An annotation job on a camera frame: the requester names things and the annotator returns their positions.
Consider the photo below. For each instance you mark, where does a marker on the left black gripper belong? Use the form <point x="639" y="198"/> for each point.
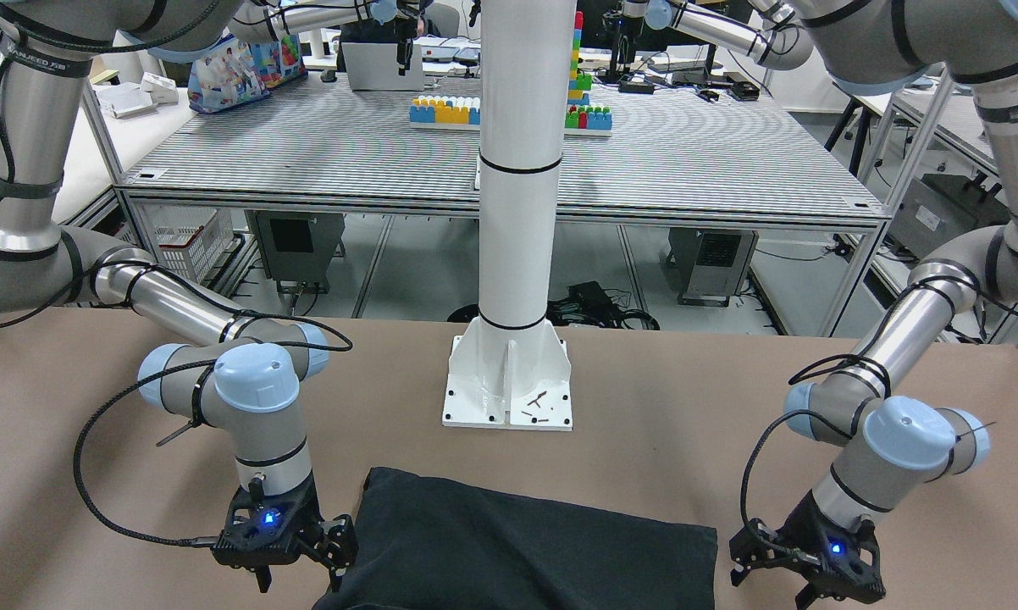
<point x="751" y="548"/>

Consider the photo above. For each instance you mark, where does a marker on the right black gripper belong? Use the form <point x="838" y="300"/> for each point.
<point x="337" y="539"/>

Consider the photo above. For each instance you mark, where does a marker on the black t-shirt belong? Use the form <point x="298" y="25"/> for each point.
<point x="433" y="543"/>

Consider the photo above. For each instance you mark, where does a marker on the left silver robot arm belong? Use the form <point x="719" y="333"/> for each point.
<point x="890" y="444"/>

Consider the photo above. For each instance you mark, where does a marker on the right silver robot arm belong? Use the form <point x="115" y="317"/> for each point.
<point x="241" y="371"/>

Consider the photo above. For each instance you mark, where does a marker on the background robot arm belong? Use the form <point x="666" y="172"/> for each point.
<point x="783" y="44"/>

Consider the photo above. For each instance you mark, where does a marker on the white plastic crate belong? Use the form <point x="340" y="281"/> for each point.
<point x="191" y="238"/>

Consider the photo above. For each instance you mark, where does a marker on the striped aluminium work table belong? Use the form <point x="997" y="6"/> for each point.
<point x="671" y="159"/>

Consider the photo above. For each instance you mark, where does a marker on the colourful toy block set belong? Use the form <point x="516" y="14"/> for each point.
<point x="529" y="76"/>

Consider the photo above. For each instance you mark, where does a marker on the colourful gift bag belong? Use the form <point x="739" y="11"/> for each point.
<point x="234" y="72"/>

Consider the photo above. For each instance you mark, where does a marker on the silver laptop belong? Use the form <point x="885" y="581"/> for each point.
<point x="383" y="67"/>

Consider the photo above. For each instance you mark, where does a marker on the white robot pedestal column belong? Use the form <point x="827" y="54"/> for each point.
<point x="510" y="370"/>

